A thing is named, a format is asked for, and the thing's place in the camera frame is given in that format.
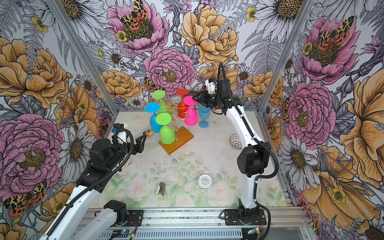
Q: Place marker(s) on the clear dish with candies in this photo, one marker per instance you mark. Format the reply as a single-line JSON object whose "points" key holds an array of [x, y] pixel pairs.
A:
{"points": [[149, 133]]}

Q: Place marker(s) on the light blue wine glass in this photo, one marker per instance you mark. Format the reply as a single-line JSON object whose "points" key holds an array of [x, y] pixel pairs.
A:
{"points": [[204, 114]]}

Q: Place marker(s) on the aluminium front rail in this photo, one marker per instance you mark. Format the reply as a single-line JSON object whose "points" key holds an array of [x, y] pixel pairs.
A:
{"points": [[283, 223]]}

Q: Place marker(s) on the red wine glass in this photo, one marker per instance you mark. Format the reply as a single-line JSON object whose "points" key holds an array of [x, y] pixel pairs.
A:
{"points": [[182, 107]]}

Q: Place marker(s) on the cyan wine glass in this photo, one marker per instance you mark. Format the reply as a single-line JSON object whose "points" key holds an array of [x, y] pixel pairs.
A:
{"points": [[152, 108]]}

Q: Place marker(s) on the white mesh sink strainer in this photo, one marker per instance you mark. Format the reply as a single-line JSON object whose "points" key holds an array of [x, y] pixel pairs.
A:
{"points": [[235, 141]]}

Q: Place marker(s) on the front green wine glass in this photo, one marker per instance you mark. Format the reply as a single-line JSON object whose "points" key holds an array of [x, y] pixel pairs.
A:
{"points": [[167, 133]]}

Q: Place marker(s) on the orange wooden rack base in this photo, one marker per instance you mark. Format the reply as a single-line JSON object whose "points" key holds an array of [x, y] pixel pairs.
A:
{"points": [[182, 137]]}

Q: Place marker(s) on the small grey key fob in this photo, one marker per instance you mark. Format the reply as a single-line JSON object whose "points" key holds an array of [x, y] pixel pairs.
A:
{"points": [[160, 189]]}

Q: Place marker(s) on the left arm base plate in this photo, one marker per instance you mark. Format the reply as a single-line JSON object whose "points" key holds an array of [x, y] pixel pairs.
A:
{"points": [[132, 218]]}

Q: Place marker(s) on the gold wire glass rack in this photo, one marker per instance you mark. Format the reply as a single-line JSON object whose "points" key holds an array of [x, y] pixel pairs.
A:
{"points": [[171, 111]]}

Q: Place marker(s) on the magenta wine glass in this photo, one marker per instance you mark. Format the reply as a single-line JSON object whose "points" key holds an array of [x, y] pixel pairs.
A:
{"points": [[190, 115]]}

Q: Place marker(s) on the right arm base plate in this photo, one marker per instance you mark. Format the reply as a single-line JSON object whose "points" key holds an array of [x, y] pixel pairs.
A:
{"points": [[244, 217]]}

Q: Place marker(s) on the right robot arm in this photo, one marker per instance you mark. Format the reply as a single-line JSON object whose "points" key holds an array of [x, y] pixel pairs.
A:
{"points": [[256, 160]]}

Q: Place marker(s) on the back green wine glass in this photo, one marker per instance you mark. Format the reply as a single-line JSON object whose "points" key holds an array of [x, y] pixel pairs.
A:
{"points": [[158, 96]]}

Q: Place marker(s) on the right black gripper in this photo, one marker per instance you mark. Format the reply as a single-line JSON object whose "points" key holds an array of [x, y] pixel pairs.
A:
{"points": [[203, 96]]}

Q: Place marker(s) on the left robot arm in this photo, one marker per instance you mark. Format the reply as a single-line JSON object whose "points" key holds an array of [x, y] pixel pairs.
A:
{"points": [[108, 156]]}

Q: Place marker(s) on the white round jar lid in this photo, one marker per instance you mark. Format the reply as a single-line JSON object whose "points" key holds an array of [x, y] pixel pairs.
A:
{"points": [[205, 181]]}

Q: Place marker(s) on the green wine glass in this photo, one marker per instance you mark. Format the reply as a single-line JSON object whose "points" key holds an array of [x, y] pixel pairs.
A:
{"points": [[158, 96], [167, 133]]}

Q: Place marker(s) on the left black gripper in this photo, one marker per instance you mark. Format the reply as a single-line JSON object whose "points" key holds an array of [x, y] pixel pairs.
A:
{"points": [[133, 150]]}

